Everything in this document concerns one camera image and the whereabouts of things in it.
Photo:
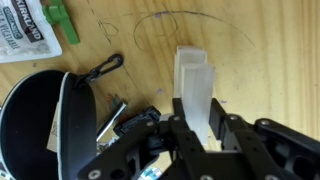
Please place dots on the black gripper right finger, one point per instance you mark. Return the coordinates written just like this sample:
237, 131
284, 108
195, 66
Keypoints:
253, 143

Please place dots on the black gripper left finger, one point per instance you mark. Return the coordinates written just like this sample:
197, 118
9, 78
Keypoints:
180, 133

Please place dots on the long pale wooden block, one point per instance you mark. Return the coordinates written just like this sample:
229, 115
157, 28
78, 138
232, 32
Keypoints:
198, 93

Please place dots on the small black gadget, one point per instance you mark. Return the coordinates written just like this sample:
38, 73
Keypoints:
133, 120

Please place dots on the teal white sticker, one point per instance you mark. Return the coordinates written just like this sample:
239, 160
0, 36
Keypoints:
150, 173

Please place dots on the small silver metal strip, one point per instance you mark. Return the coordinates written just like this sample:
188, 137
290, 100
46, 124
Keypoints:
115, 115

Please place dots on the black carabiner clip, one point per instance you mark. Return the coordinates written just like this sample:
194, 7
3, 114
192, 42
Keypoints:
95, 72

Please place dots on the beige paper tag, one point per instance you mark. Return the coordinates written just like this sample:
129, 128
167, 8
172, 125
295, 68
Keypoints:
54, 133

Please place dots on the black zip case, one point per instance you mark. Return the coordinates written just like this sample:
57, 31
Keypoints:
26, 126

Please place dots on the white Kirkland food pouch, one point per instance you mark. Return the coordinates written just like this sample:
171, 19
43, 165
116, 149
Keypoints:
23, 36

